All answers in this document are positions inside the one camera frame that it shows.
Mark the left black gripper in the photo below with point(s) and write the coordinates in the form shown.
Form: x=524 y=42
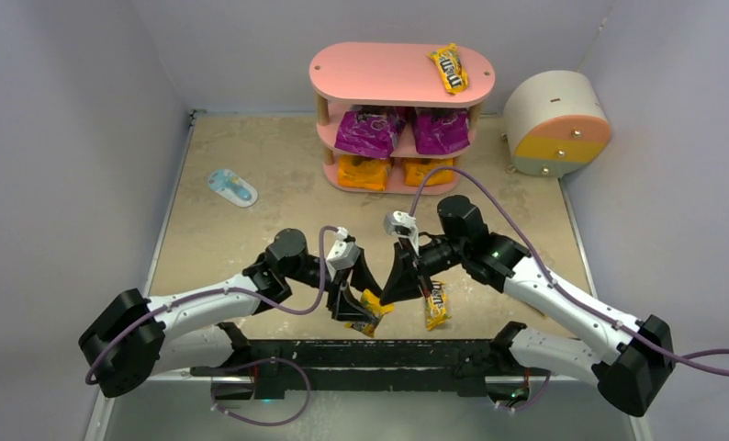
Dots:
x=338 y=288

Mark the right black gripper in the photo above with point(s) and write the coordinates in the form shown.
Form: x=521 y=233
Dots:
x=411 y=267

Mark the yellow m&m bag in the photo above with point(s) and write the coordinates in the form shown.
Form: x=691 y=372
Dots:
x=450 y=68
x=372 y=304

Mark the yellow m&m bag vertical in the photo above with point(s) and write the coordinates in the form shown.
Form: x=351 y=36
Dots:
x=436 y=312

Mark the large orange gummy candy bag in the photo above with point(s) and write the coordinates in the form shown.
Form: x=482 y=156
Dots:
x=363 y=172

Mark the purple grape candy bag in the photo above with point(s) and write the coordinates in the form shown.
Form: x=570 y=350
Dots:
x=371 y=131
x=440 y=131

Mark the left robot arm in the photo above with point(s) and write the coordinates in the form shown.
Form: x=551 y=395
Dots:
x=136 y=337

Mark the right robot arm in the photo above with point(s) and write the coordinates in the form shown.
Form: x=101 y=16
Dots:
x=618 y=353

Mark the pink three-tier shelf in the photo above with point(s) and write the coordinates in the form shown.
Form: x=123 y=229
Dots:
x=387 y=74

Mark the blue white blister pack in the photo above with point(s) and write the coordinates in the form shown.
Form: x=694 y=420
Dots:
x=232 y=187

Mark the round cream drawer cabinet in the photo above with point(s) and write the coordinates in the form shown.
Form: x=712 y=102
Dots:
x=554 y=124

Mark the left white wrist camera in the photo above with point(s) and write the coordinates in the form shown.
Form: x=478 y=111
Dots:
x=344 y=253

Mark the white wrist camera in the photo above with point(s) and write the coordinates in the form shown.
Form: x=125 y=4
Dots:
x=403 y=226
x=344 y=253

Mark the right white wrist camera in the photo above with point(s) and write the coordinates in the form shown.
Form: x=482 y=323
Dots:
x=403 y=226

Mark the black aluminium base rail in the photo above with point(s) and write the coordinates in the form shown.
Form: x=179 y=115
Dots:
x=462 y=366

